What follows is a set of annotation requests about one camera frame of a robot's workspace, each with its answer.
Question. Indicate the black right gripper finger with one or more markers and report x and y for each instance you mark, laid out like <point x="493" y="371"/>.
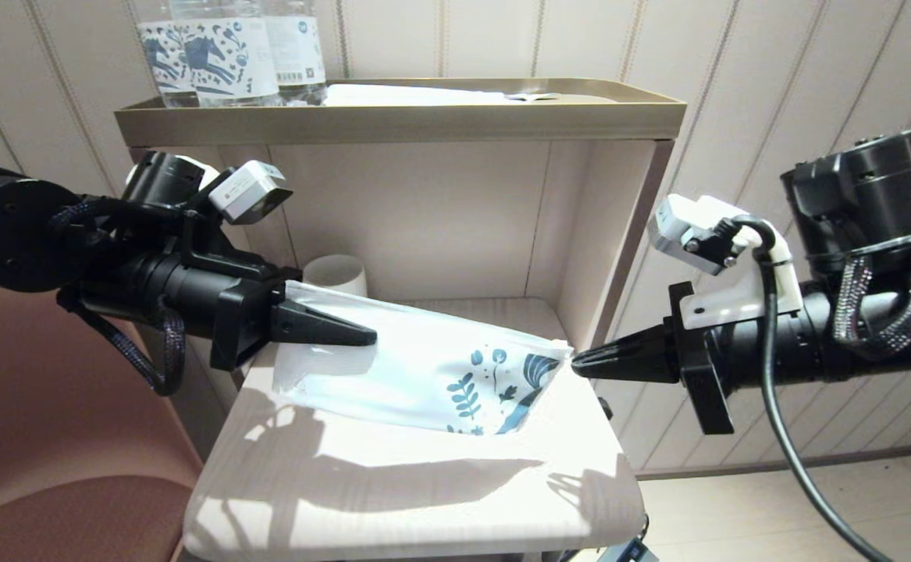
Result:
<point x="642" y="347"/>
<point x="642" y="368"/>

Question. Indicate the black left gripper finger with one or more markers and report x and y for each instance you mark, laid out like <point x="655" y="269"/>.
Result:
<point x="307" y="332"/>

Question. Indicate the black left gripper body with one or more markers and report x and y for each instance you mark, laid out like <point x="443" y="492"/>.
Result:
<point x="244" y="320"/>

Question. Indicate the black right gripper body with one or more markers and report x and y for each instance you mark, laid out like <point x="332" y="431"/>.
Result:
<point x="697" y="367"/>

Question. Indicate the white floral zip pouch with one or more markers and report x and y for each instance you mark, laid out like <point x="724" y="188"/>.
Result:
<point x="408" y="359"/>

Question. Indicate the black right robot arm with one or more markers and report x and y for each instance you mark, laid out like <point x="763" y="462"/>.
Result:
<point x="861" y="343"/>

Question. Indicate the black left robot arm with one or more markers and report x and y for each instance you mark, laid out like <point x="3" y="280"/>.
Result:
<point x="18" y="234"/>

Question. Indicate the white ribbed ceramic mug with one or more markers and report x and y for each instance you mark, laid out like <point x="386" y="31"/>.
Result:
<point x="338" y="269"/>

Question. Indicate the light wood shelf table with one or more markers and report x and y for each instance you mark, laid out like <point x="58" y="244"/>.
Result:
<point x="424" y="211"/>

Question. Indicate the blue black base device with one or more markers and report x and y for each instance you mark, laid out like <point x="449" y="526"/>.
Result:
<point x="631" y="552"/>

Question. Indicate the bronze metal tray top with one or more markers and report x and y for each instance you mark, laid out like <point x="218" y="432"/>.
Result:
<point x="393" y="123"/>

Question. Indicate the reddish brown chair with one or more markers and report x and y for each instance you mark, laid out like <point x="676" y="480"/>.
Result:
<point x="49" y="468"/>

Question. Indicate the flat white plastic packet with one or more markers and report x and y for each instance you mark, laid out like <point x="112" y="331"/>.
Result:
<point x="400" y="95"/>

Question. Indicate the clear bottle horse print label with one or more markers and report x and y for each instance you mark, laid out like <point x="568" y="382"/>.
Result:
<point x="160" y="66"/>
<point x="225" y="66"/>

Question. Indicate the clear bottle barcode label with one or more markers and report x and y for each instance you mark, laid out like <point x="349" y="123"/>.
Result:
<point x="295" y="58"/>

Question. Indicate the white right camera bracket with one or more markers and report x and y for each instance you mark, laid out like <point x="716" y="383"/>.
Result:
<point x="728" y="300"/>

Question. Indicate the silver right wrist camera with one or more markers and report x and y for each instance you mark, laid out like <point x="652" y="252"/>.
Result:
<point x="677" y="226"/>

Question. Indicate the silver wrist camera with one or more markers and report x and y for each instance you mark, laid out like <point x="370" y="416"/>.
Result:
<point x="677" y="226"/>
<point x="248" y="191"/>

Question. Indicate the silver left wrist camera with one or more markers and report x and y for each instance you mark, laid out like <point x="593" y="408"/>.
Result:
<point x="248" y="191"/>

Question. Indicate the brown wall baseboard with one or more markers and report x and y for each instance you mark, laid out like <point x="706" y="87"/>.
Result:
<point x="814" y="462"/>

